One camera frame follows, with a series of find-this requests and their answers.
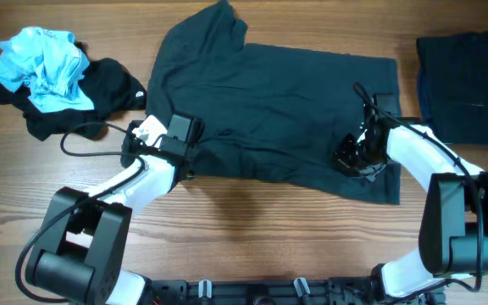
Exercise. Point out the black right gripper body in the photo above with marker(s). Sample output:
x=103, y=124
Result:
x=357, y=160

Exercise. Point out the dark green t-shirt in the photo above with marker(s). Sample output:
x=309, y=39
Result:
x=271, y=113

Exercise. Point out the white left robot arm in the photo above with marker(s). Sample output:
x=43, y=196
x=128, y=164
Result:
x=76, y=255

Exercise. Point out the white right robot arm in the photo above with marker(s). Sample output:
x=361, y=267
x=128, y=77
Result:
x=453, y=235

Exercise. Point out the folded dark navy garment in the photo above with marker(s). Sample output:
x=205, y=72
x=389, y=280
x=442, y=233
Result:
x=453, y=86

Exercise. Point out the black garment with logo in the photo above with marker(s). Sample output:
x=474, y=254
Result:
x=107, y=83

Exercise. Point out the light blue crumpled garment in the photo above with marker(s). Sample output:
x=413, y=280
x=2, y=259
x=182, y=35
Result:
x=48, y=63

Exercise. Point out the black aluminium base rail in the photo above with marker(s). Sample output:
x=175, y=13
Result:
x=334, y=291

